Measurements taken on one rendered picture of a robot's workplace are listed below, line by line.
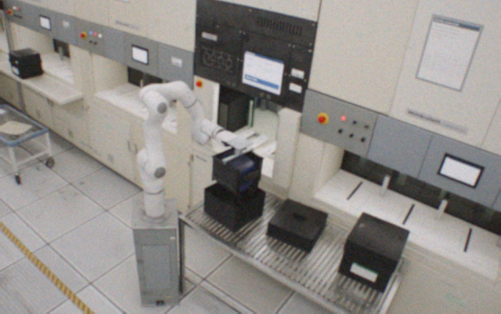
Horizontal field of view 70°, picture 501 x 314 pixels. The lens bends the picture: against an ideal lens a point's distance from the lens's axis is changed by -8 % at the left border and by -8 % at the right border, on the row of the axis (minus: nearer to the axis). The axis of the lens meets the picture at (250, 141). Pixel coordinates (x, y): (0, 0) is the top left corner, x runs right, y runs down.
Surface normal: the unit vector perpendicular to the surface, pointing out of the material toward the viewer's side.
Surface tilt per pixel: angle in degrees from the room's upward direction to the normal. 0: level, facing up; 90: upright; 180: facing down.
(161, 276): 90
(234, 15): 90
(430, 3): 90
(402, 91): 90
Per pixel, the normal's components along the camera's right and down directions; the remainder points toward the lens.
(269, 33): -0.58, 0.36
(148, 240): 0.16, 0.50
